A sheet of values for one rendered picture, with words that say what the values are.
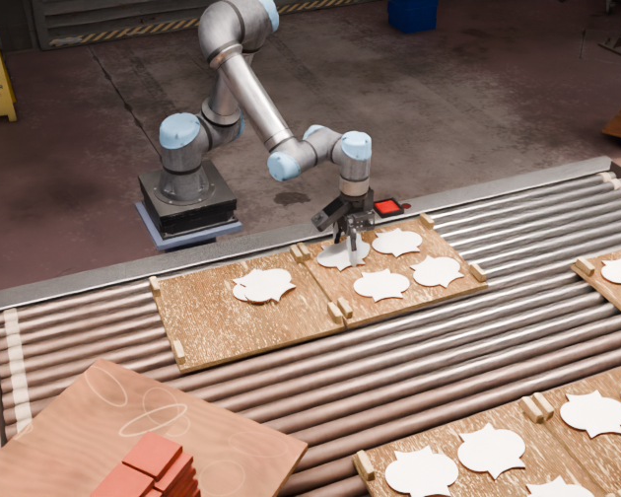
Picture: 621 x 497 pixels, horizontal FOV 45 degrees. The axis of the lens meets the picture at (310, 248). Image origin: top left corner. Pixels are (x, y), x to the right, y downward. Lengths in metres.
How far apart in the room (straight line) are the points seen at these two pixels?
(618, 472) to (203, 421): 0.82
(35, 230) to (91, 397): 2.59
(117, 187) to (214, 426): 3.00
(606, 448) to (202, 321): 0.95
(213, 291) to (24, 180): 2.76
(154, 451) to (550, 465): 0.80
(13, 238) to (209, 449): 2.79
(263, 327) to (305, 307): 0.13
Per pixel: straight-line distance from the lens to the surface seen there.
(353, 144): 1.88
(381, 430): 1.65
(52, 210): 4.27
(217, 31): 1.95
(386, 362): 1.80
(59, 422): 1.57
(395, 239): 2.15
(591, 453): 1.68
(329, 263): 2.04
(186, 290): 1.99
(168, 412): 1.54
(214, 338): 1.83
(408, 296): 1.96
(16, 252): 3.99
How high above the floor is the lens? 2.15
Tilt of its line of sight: 35 degrees down
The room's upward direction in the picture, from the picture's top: straight up
